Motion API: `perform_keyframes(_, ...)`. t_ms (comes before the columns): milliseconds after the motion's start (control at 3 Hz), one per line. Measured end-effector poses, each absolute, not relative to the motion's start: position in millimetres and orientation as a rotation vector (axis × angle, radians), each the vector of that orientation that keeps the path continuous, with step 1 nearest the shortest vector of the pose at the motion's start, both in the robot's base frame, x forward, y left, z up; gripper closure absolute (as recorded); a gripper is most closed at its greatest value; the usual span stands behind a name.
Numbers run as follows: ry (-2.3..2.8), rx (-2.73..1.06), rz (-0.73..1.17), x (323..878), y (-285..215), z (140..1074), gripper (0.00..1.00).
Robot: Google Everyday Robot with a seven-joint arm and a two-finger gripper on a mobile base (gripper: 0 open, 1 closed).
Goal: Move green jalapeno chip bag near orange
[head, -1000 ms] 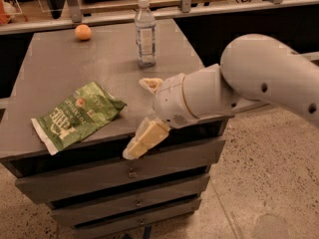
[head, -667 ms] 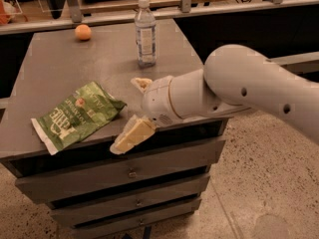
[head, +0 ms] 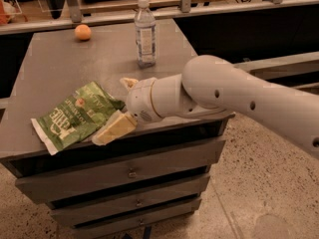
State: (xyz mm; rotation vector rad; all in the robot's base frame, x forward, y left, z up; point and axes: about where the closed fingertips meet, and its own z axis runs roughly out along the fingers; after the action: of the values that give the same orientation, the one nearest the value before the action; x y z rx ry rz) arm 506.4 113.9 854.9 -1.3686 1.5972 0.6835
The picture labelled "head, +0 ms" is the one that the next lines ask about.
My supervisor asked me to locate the orange fruit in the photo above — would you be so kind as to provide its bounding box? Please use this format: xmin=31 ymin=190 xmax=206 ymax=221
xmin=74 ymin=24 xmax=92 ymax=41

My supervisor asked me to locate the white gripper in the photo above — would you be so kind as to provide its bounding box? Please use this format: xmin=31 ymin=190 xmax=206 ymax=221
xmin=92 ymin=78 xmax=161 ymax=145

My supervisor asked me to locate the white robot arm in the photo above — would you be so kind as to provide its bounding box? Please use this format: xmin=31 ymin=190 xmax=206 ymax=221
xmin=121 ymin=55 xmax=319 ymax=158

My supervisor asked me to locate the grey top drawer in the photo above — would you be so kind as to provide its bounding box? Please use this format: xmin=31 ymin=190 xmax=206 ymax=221
xmin=16 ymin=137 xmax=225 ymax=204

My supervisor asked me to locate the metal shelf rail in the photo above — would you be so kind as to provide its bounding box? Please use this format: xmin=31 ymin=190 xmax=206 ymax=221
xmin=0 ymin=0 xmax=319 ymax=35

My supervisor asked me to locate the grey drawer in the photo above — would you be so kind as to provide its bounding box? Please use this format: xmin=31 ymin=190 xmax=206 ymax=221
xmin=52 ymin=171 xmax=209 ymax=226
xmin=74 ymin=197 xmax=201 ymax=239
xmin=16 ymin=137 xmax=225 ymax=204

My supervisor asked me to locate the clear plastic water bottle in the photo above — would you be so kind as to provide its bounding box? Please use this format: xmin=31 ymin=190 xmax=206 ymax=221
xmin=135 ymin=0 xmax=156 ymax=68

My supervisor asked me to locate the green jalapeno chip bag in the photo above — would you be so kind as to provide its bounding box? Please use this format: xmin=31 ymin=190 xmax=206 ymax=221
xmin=31 ymin=82 xmax=125 ymax=155

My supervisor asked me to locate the grey bottom drawer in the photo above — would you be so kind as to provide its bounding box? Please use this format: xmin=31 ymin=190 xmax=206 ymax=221
xmin=74 ymin=197 xmax=201 ymax=239

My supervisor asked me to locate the grey middle drawer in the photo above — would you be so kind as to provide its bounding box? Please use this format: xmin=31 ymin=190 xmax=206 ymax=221
xmin=52 ymin=171 xmax=209 ymax=226

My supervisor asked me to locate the grey drawer cabinet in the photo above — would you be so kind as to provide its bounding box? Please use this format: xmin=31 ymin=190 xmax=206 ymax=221
xmin=0 ymin=20 xmax=230 ymax=239

